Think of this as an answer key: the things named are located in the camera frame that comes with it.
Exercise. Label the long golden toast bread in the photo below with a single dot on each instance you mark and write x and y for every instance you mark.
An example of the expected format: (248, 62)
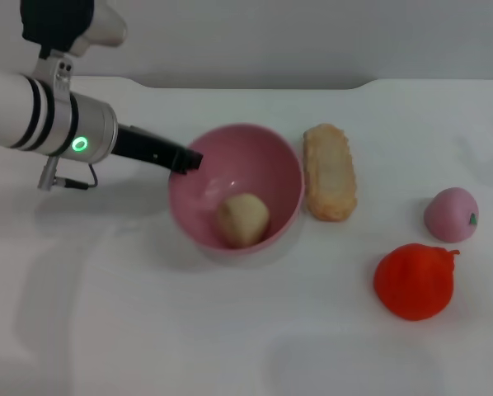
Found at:
(331, 177)

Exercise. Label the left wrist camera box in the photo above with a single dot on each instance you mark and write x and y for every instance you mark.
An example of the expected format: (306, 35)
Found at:
(65, 22)

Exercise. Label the pink plastic bowl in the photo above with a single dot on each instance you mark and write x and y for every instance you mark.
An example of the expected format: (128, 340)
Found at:
(246, 173)

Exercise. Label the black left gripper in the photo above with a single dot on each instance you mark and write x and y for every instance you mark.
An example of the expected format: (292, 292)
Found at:
(147, 148)

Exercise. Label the pink peach bun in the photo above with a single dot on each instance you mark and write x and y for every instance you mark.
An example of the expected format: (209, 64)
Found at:
(450, 214)

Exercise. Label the orange-red persimmon bun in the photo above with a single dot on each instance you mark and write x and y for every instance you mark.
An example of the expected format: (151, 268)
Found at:
(411, 288)

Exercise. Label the round beige egg yolk pastry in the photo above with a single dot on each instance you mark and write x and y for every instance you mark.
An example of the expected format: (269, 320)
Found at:
(244, 220)

